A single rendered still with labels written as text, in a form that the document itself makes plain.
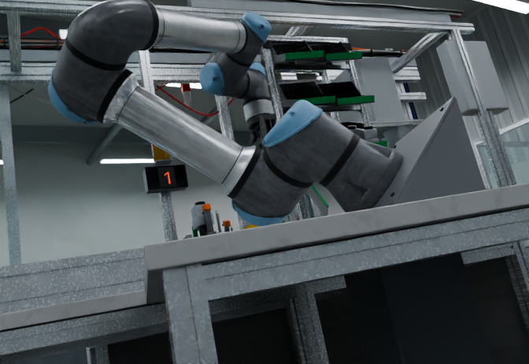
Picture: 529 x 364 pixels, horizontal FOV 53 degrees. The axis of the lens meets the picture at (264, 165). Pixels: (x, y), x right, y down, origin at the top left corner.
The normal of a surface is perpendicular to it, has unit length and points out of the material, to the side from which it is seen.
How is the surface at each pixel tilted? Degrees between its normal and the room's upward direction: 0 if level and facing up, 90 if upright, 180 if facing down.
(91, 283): 90
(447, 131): 90
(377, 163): 76
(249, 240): 90
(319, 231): 90
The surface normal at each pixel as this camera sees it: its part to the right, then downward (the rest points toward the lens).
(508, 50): -0.83, 0.01
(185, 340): 0.21, -0.31
